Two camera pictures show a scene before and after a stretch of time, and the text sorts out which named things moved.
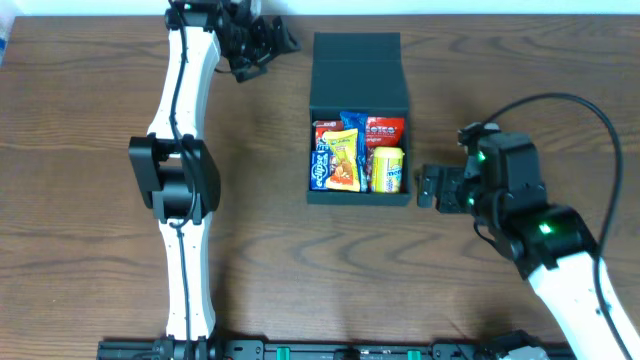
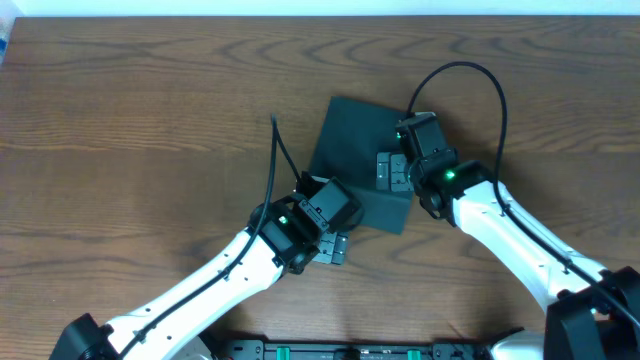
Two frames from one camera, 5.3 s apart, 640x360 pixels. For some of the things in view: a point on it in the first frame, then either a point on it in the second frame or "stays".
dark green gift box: x=359 y=72 → x=351 y=136
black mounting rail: x=331 y=350 stays
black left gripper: x=261 y=45 → x=331 y=248
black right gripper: x=447 y=187 → x=393 y=172
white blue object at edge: x=6 y=22 stays
